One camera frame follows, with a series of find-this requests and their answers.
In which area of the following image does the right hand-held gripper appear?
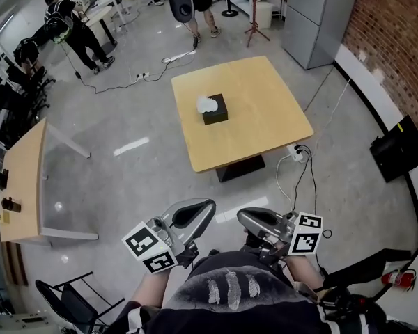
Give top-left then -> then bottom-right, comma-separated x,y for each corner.
237,207 -> 324,267

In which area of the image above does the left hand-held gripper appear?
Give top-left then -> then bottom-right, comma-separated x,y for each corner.
121,198 -> 217,274

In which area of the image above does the white tissue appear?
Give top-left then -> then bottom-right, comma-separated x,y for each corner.
196,95 -> 219,114

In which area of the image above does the person's left forearm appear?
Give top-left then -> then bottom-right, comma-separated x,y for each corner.
129,271 -> 171,308

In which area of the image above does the person's right forearm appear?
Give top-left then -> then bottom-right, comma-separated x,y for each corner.
284,254 -> 325,292

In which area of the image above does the black tissue box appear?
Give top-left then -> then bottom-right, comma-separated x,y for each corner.
202,93 -> 229,127

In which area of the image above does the person's torso in dark shirt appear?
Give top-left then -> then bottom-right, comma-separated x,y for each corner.
106,250 -> 391,334

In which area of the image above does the red fire extinguisher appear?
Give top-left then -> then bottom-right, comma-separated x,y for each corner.
381,269 -> 417,292

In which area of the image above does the black folding chair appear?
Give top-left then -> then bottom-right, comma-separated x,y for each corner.
34,271 -> 126,334

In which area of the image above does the black flat case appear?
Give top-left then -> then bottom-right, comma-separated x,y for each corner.
369,115 -> 418,183

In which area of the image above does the wooden desk with white legs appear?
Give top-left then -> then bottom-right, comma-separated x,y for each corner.
0,117 -> 100,247

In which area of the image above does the brown wooden object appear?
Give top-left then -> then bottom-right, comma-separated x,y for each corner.
1,196 -> 24,214

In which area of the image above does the wooden tripod coat stand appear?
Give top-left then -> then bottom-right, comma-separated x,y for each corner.
244,0 -> 271,48

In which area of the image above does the grey refrigerator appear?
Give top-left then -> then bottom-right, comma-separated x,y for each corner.
281,0 -> 362,70

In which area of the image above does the white bucket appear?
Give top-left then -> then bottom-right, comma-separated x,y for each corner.
256,1 -> 274,31

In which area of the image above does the black white-rimmed shell pack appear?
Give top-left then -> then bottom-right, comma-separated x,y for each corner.
169,0 -> 195,23

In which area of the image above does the white equipment case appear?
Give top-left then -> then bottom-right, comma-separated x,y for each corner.
0,313 -> 52,334

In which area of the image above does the cluster of black office chairs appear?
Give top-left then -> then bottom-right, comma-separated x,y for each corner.
0,36 -> 56,142

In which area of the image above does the black green backpack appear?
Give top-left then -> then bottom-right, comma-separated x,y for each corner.
44,1 -> 74,45

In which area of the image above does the white power cable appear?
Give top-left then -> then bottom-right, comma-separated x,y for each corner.
277,153 -> 300,218

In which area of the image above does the black power cable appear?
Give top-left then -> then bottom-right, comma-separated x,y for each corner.
288,144 -> 318,222

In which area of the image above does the square wooden pedestal table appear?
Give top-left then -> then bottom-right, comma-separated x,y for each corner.
170,56 -> 315,183

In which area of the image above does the round white pedestal table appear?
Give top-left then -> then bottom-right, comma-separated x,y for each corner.
82,5 -> 119,56

